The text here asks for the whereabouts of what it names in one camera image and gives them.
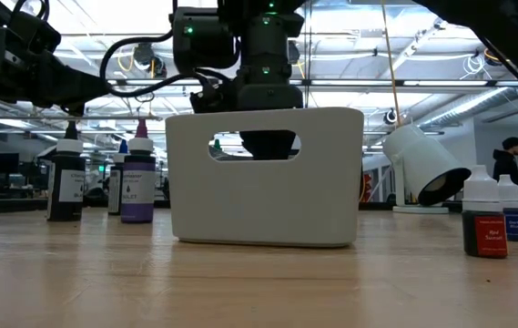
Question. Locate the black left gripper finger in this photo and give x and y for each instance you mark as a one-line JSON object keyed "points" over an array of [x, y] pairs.
{"points": [[76, 89]]}

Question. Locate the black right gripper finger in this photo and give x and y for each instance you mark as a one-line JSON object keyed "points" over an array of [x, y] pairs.
{"points": [[267, 145]]}

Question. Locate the clear plastic tray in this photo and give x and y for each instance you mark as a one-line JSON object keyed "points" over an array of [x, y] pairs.
{"points": [[263, 200]]}

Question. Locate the small red-label dropper bottle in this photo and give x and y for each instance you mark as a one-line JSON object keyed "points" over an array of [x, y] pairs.
{"points": [[484, 228]]}

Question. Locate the small blue-label dropper bottle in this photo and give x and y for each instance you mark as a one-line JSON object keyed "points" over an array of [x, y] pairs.
{"points": [[514, 223]]}

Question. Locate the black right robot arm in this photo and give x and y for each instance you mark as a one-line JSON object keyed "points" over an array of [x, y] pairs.
{"points": [[490, 23]]}

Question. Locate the dark computer monitor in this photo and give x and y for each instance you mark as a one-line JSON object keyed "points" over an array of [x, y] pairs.
{"points": [[3, 163]]}

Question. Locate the white cylindrical spot lamp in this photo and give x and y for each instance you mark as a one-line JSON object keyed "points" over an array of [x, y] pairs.
{"points": [[418, 159]]}

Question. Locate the person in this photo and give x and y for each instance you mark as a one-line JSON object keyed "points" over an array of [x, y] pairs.
{"points": [[506, 164]]}

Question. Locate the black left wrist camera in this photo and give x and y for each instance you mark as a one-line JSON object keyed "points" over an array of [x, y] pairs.
{"points": [[35, 34]]}

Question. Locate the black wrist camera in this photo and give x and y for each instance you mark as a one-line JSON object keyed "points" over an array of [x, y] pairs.
{"points": [[210, 99], [35, 34]]}

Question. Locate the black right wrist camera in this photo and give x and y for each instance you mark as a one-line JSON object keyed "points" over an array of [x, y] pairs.
{"points": [[210, 99]]}

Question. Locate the black metal table frame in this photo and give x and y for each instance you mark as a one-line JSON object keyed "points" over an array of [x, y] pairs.
{"points": [[8, 207]]}

